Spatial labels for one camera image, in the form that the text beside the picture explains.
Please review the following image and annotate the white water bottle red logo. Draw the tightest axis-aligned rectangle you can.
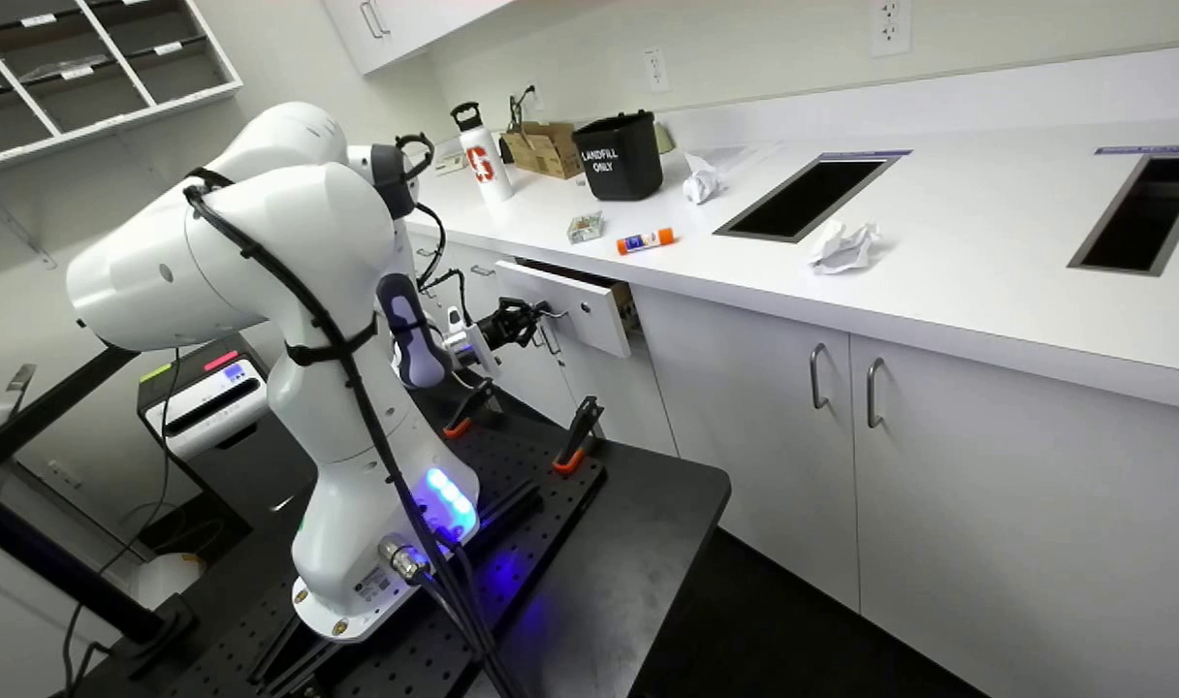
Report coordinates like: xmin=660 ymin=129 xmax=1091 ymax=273
xmin=444 ymin=95 xmax=517 ymax=209

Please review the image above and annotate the flat crumpled white paper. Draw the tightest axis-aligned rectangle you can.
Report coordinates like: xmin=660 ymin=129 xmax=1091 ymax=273
xmin=810 ymin=217 xmax=894 ymax=277

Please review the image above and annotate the narrow white cabinet panel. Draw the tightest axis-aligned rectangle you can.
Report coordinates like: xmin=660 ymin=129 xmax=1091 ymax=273
xmin=488 ymin=330 xmax=680 ymax=457

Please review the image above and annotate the black metal stand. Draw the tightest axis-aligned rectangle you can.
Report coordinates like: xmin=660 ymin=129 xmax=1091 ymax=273
xmin=0 ymin=339 xmax=203 ymax=651

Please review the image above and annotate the silver cabinet door handle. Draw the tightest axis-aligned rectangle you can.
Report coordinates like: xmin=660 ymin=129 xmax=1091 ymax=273
xmin=806 ymin=337 xmax=843 ymax=417
xmin=861 ymin=354 xmax=890 ymax=434

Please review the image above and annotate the black orange bar clamp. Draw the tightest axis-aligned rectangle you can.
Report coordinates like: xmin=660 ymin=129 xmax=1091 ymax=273
xmin=439 ymin=381 xmax=503 ymax=445
xmin=550 ymin=391 xmax=610 ymax=479

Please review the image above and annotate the orange capped glue stick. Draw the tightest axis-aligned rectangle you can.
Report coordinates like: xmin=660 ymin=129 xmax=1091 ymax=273
xmin=612 ymin=223 xmax=684 ymax=259

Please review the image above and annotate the black table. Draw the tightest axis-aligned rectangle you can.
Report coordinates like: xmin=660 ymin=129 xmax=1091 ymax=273
xmin=58 ymin=372 xmax=735 ymax=698

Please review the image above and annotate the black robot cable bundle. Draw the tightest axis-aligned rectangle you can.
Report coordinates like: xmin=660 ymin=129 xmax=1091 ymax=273
xmin=179 ymin=129 xmax=531 ymax=698

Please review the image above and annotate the closed white drawer front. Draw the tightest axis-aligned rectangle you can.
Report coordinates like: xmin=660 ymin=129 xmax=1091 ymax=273
xmin=406 ymin=233 xmax=503 ymax=313

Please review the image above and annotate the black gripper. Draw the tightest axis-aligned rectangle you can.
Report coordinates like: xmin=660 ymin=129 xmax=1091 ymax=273
xmin=472 ymin=298 xmax=554 ymax=356

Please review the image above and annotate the white cabinet door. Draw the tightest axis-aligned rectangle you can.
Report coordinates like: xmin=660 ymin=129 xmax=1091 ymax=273
xmin=848 ymin=330 xmax=1179 ymax=698
xmin=633 ymin=284 xmax=861 ymax=611

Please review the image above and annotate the wide rectangular counter waste opening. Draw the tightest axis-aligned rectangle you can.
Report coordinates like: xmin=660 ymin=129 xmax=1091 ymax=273
xmin=709 ymin=147 xmax=911 ymax=246

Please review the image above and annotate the white wall outlet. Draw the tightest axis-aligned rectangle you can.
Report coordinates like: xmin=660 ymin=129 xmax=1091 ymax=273
xmin=636 ymin=45 xmax=671 ymax=95
xmin=865 ymin=0 xmax=915 ymax=58

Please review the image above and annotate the brown cardboard box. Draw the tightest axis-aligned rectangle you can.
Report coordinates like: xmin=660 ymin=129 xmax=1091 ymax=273
xmin=501 ymin=120 xmax=587 ymax=183

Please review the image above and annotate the white black label printer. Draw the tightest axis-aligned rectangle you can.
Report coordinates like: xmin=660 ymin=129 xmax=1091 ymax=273
xmin=141 ymin=346 xmax=272 ymax=466

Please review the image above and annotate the narrow rectangular counter waste opening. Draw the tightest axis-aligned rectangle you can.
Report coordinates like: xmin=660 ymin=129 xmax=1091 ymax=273
xmin=1068 ymin=143 xmax=1179 ymax=277

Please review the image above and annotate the white upper wall cabinet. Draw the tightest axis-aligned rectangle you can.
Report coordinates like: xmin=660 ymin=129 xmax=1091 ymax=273
xmin=316 ymin=0 xmax=517 ymax=76

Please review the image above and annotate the white drawer with wooden interior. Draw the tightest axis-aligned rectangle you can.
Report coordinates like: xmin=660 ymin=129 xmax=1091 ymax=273
xmin=494 ymin=251 xmax=638 ymax=365

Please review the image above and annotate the tall crumpled white paper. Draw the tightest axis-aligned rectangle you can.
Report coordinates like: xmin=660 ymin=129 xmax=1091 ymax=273
xmin=680 ymin=149 xmax=724 ymax=209

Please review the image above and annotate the black landfill only bin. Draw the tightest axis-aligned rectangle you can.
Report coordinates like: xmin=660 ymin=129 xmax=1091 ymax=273
xmin=571 ymin=108 xmax=667 ymax=204

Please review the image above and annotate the black perforated breadboard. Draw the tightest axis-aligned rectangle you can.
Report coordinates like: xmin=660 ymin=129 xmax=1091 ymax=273
xmin=71 ymin=382 xmax=610 ymax=698

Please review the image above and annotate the black cable junction box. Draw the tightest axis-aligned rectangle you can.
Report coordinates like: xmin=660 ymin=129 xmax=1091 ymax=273
xmin=368 ymin=134 xmax=417 ymax=220

